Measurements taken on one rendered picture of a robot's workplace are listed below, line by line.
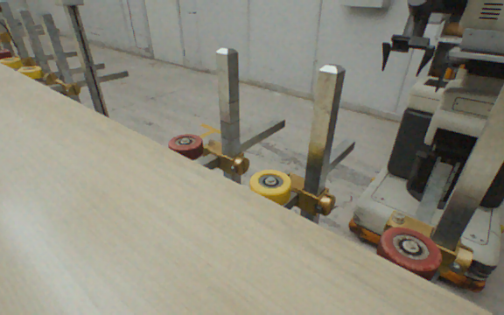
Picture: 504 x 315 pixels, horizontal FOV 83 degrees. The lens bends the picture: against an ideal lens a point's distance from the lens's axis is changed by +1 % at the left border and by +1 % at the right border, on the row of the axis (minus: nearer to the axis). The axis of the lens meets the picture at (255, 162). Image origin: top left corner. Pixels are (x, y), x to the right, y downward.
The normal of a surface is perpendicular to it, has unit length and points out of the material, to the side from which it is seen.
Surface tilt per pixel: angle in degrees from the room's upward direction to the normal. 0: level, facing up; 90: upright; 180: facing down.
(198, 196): 0
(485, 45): 90
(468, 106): 98
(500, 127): 90
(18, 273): 0
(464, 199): 90
